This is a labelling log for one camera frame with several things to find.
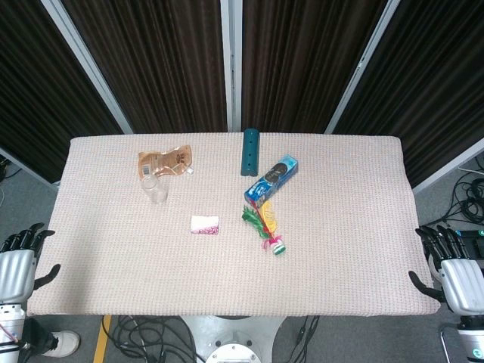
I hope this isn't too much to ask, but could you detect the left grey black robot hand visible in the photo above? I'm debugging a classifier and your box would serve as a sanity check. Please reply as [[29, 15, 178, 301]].
[[0, 222, 61, 306]]

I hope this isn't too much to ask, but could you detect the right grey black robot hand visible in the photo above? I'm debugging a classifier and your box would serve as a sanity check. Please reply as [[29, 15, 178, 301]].
[[408, 224, 484, 315]]

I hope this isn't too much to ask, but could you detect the pink swirl packet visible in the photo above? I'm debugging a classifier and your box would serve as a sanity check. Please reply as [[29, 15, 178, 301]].
[[190, 215, 221, 236]]

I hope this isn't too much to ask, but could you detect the black electronics box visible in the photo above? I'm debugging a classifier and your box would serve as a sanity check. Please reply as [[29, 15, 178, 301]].
[[453, 228, 484, 262]]

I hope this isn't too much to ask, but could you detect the dark trouser leg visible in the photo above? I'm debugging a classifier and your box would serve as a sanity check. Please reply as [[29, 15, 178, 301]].
[[23, 316, 57, 355]]

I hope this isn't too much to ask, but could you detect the white sneaker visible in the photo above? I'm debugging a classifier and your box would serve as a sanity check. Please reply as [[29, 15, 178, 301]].
[[41, 330, 81, 358]]

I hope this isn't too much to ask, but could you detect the yellow floor tape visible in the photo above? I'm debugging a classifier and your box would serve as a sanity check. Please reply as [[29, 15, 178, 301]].
[[93, 315, 113, 363]]

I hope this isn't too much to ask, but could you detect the pink woven tablecloth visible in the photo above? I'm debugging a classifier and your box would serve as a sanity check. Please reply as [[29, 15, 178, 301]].
[[26, 132, 442, 317]]

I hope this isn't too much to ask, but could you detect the clear plastic cup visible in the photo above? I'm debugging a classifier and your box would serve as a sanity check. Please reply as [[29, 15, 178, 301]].
[[140, 174, 169, 206]]

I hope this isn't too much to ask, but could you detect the dark brown curtain panel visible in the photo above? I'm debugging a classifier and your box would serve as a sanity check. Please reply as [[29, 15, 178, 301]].
[[0, 0, 124, 183], [62, 0, 228, 133], [332, 0, 484, 189], [241, 0, 390, 133]]

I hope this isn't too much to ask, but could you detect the brown spout pouch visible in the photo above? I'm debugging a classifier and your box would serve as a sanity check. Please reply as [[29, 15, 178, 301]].
[[138, 145, 196, 178]]

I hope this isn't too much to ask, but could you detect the blue cookie box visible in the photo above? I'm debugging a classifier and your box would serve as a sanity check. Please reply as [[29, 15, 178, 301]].
[[244, 154, 299, 209]]

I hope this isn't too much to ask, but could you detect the colourful feather shuttlecock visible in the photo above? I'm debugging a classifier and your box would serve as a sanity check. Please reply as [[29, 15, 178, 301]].
[[241, 200, 287, 257]]

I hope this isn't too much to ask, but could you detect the teal perforated half tube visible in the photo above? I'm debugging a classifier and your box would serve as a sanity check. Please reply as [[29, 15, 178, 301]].
[[240, 128, 261, 178]]

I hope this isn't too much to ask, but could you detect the black floor cable bundle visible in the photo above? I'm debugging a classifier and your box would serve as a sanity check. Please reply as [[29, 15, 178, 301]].
[[287, 315, 322, 363], [109, 315, 207, 363], [427, 154, 484, 228]]

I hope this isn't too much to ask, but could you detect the white partition post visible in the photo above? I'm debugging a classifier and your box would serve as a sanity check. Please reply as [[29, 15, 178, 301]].
[[40, 0, 134, 134], [324, 0, 402, 134], [220, 0, 244, 132]]

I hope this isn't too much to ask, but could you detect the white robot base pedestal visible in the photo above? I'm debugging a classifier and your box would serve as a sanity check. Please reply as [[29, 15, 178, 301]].
[[177, 315, 288, 363]]

